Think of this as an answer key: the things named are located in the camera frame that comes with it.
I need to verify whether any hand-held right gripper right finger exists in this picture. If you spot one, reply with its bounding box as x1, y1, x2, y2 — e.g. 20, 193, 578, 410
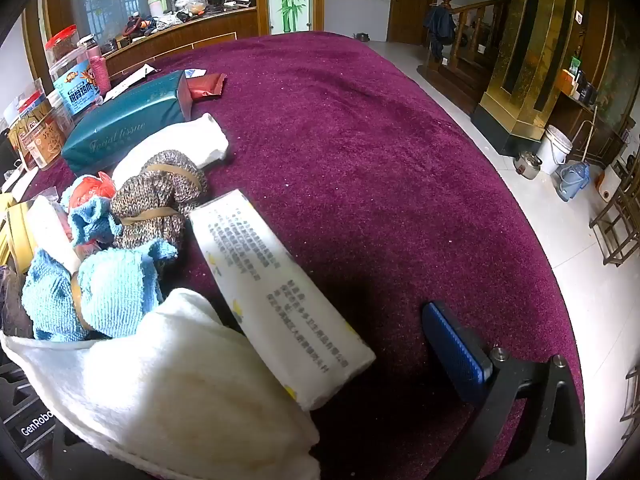
421, 301, 587, 480

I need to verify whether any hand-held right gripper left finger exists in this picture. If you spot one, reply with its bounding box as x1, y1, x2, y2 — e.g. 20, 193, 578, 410
54, 430, 151, 480

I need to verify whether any large white towel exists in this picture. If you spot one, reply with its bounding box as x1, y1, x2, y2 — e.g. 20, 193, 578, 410
0, 287, 322, 480

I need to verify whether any white printed tissue pack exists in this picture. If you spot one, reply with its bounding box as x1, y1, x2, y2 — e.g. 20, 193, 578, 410
189, 189, 377, 412

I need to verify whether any metal rice cooker pot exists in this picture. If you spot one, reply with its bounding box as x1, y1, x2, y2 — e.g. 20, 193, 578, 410
514, 149, 544, 180

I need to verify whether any wooden chair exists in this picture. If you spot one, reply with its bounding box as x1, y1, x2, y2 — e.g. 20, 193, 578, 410
589, 160, 640, 267

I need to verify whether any blue plastic jug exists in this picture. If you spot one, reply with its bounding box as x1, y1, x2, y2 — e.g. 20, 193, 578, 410
556, 161, 592, 202

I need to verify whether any blue and red cloth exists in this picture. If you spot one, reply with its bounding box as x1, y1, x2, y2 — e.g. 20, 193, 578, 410
61, 171, 124, 249

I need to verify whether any purple tablecloth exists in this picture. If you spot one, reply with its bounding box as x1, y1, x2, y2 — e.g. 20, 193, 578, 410
20, 31, 587, 480

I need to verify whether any white bucket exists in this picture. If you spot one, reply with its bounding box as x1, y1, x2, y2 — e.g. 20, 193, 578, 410
536, 124, 574, 176

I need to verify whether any grey knit cloth roll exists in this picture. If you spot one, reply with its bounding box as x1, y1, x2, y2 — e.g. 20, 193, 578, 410
110, 149, 209, 252

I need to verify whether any jar with gold label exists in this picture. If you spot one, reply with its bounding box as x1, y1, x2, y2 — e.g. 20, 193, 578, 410
2, 96, 38, 171
27, 97, 77, 168

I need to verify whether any wooden stair railing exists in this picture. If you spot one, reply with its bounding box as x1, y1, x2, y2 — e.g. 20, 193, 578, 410
416, 0, 513, 117

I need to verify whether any teal facial tissue pack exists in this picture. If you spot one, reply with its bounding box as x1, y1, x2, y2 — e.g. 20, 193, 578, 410
61, 70, 194, 176

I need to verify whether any golden pillar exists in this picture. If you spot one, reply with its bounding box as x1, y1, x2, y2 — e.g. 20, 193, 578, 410
471, 0, 583, 157

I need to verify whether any white towel roll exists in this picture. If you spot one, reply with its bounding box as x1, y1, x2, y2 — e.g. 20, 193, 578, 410
111, 112, 231, 187

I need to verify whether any dark hanging jacket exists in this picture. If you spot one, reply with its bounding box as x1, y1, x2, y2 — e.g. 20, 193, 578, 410
423, 2, 459, 59

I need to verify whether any jar with blue label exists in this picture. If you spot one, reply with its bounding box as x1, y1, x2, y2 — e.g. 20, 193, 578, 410
52, 59, 104, 117

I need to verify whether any pink thread spool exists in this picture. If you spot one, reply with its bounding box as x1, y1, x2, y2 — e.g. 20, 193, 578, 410
89, 56, 112, 94

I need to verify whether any wooden door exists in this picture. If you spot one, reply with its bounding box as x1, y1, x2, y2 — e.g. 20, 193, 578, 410
386, 0, 444, 46

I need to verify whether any clear jar with red lid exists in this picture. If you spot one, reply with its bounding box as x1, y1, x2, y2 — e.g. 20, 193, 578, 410
44, 25, 82, 82

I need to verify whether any red packet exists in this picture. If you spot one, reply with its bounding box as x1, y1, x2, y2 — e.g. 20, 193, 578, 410
186, 73, 227, 102

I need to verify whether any wooden cabinet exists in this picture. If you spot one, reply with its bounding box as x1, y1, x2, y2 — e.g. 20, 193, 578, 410
102, 6, 259, 82

